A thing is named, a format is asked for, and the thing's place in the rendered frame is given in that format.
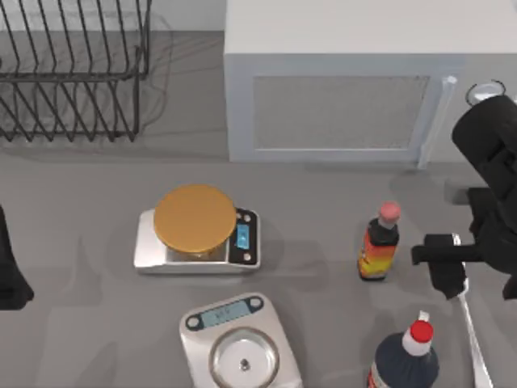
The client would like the small pink-capped sauce bottle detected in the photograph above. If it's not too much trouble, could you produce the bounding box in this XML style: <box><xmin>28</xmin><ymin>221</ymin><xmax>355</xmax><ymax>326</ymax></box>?
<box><xmin>356</xmin><ymin>200</ymin><xmax>402</xmax><ymax>283</ymax></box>

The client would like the silver spoon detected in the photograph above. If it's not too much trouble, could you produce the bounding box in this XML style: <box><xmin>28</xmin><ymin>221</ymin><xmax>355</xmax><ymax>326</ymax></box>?
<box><xmin>451</xmin><ymin>233</ymin><xmax>495</xmax><ymax>388</ymax></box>

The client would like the large red-capped dark bottle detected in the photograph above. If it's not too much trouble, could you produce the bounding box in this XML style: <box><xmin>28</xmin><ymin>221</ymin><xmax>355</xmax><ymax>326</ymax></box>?
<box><xmin>366</xmin><ymin>310</ymin><xmax>440</xmax><ymax>388</ymax></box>

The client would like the round microwave knob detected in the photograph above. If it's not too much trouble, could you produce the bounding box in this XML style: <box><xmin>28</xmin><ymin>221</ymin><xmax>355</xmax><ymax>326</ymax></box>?
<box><xmin>465</xmin><ymin>79</ymin><xmax>508</xmax><ymax>107</ymax></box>

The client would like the pale microwave door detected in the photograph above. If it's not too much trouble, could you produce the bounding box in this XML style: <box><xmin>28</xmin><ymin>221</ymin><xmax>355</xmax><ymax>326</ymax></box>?
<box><xmin>225</xmin><ymin>54</ymin><xmax>465</xmax><ymax>163</ymax></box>

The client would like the silver scale with round bowl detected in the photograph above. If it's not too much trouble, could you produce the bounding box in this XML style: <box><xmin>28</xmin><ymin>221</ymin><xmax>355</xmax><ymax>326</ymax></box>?
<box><xmin>179</xmin><ymin>293</ymin><xmax>304</xmax><ymax>388</ymax></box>

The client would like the silver scale with gold plate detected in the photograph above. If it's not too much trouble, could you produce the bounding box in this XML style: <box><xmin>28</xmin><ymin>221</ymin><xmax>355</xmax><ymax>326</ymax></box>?
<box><xmin>132</xmin><ymin>183</ymin><xmax>262</xmax><ymax>276</ymax></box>

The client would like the pale microwave oven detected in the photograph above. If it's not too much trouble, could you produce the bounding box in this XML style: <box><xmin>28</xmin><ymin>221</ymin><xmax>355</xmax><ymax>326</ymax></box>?
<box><xmin>223</xmin><ymin>0</ymin><xmax>517</xmax><ymax>170</ymax></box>

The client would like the pale microwave door handle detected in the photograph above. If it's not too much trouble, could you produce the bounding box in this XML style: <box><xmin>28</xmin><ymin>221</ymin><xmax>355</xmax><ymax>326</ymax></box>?
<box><xmin>418</xmin><ymin>75</ymin><xmax>458</xmax><ymax>170</ymax></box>

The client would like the dark wire dish rack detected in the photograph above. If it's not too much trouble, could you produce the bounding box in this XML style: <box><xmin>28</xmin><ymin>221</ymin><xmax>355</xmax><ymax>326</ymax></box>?
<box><xmin>0</xmin><ymin>0</ymin><xmax>153</xmax><ymax>143</ymax></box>

